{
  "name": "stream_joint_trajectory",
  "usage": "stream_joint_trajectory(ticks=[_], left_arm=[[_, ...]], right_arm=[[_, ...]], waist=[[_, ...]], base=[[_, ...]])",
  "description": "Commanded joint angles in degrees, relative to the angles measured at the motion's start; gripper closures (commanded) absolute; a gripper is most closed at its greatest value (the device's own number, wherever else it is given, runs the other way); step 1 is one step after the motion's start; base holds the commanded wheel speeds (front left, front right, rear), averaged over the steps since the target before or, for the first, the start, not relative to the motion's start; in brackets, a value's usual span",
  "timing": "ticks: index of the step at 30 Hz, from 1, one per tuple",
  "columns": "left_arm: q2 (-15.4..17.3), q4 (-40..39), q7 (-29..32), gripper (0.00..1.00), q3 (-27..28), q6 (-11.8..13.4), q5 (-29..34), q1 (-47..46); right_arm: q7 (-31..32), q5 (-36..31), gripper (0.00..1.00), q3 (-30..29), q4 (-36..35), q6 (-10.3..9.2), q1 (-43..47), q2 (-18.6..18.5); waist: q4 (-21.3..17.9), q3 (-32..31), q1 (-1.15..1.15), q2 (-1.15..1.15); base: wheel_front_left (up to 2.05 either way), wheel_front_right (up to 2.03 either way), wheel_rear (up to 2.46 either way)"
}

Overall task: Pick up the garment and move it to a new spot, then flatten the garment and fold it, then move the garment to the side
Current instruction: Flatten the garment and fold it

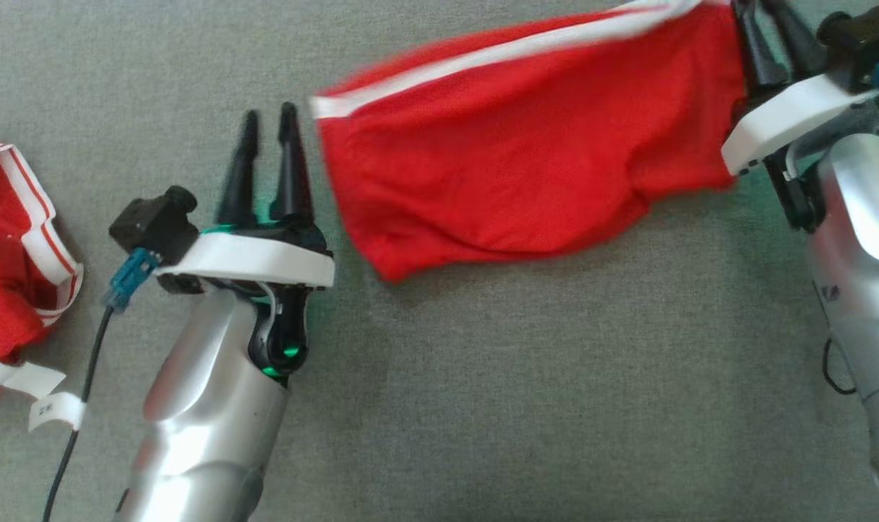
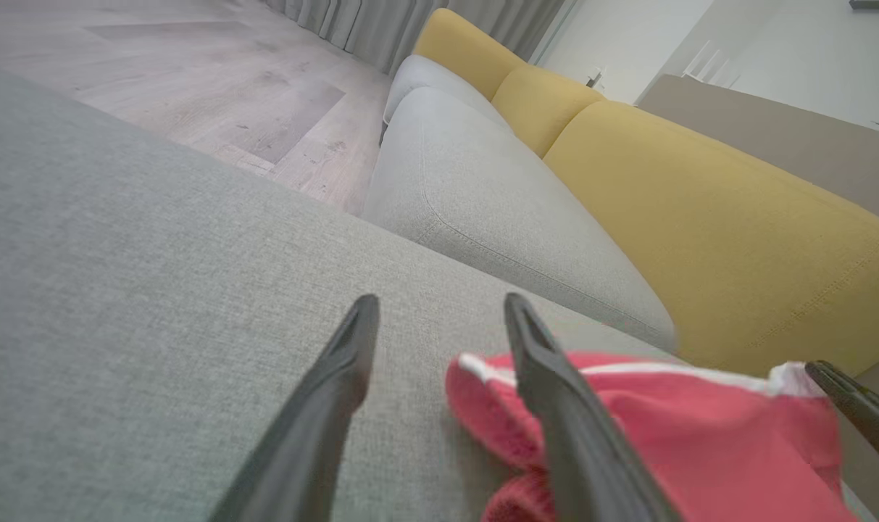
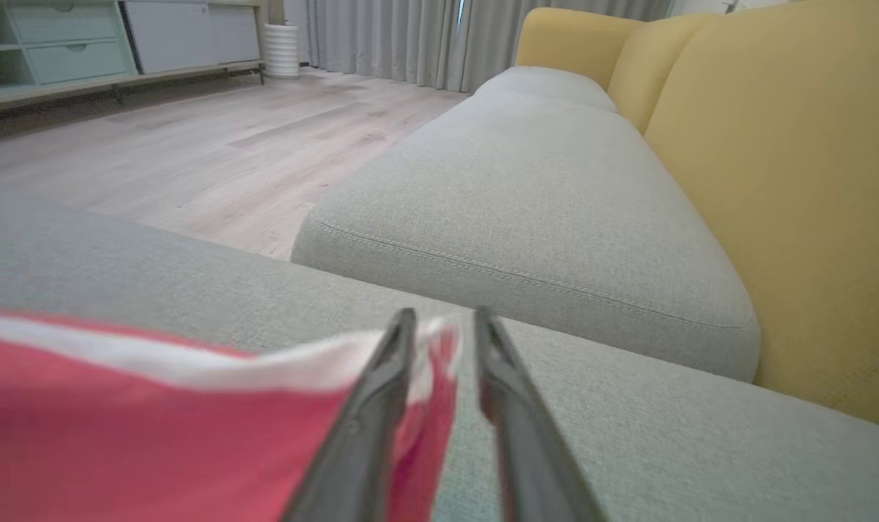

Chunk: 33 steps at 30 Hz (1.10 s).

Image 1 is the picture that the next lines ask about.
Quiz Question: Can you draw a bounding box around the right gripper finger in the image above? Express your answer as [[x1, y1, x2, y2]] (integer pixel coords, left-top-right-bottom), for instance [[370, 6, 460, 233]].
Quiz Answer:
[[733, 0, 788, 91], [765, 0, 828, 79]]

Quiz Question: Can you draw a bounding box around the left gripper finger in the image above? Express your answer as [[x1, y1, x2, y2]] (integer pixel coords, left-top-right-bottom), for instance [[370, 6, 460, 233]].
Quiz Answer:
[[217, 110, 260, 227], [270, 103, 315, 223]]

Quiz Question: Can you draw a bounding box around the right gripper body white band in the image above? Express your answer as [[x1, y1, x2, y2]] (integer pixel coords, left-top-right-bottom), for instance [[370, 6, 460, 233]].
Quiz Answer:
[[722, 72, 878, 233]]

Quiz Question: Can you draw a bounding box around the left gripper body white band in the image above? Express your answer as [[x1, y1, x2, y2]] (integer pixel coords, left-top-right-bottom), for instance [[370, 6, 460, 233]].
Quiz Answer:
[[155, 217, 336, 378]]

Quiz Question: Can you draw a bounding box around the red shorts white stripe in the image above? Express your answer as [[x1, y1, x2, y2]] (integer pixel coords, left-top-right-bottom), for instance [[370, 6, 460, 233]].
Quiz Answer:
[[310, 0, 748, 283]]

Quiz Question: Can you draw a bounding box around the red jersey with number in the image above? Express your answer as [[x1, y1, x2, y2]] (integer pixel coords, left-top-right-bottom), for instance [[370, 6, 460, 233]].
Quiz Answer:
[[0, 130, 86, 433]]

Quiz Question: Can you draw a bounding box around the left cable teal connector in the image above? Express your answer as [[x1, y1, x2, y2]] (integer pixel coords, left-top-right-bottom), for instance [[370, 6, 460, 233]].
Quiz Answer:
[[43, 248, 162, 522]]

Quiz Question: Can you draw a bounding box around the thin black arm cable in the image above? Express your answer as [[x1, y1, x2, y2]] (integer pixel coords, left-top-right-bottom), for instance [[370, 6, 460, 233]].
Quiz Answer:
[[822, 336, 857, 397]]

